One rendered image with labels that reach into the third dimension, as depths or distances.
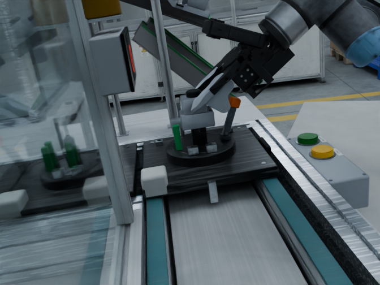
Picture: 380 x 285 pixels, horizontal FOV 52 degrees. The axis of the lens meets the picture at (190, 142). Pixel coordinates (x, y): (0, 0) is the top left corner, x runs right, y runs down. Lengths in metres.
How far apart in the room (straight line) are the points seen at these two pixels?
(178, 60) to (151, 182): 0.38
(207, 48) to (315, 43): 1.26
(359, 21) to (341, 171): 0.26
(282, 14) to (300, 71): 4.28
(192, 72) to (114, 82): 0.49
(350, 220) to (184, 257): 0.24
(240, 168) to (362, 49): 0.30
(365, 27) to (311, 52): 4.24
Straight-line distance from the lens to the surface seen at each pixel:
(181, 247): 0.62
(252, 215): 0.67
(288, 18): 0.74
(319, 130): 1.17
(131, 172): 0.76
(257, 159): 0.74
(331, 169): 0.71
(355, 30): 0.76
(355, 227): 0.57
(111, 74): 0.49
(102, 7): 0.52
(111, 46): 0.49
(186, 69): 0.97
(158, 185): 0.68
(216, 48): 4.85
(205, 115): 0.75
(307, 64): 5.01
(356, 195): 0.71
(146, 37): 0.97
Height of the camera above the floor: 1.28
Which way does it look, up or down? 21 degrees down
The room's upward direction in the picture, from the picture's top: 9 degrees counter-clockwise
